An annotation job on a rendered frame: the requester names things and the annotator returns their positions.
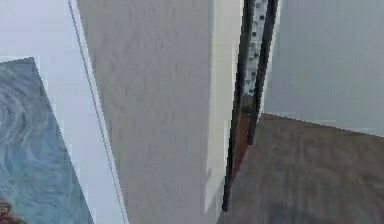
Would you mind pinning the pale grey room door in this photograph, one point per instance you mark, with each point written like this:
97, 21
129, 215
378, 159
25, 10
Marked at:
160, 110

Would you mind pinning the blue swirl wall picture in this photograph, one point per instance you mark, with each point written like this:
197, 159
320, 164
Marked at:
30, 146

